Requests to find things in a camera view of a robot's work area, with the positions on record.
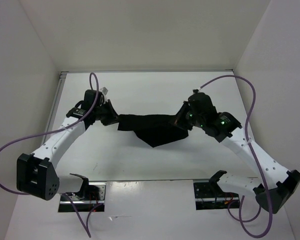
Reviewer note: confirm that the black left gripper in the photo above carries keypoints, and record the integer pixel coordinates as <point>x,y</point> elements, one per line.
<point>113,117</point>

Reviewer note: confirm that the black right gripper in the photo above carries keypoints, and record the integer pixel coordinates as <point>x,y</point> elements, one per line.
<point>179,118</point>

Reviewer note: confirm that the black skirt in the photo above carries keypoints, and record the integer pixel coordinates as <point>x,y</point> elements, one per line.
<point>153,129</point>

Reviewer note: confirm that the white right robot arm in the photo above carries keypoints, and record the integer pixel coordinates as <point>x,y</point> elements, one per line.
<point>275,183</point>

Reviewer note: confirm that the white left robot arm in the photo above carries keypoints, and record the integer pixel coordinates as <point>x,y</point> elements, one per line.
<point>36,172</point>

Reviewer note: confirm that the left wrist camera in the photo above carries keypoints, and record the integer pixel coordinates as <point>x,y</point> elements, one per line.
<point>77,111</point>

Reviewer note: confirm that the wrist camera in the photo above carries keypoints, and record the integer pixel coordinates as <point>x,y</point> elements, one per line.
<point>229,121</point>
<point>77,111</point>

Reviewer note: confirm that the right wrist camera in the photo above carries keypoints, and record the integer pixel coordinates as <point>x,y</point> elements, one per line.
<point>229,121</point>

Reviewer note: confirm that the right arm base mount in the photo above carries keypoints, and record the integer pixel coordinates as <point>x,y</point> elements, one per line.
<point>208,197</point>

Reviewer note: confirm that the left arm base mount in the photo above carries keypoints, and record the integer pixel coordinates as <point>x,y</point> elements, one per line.
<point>91,201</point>

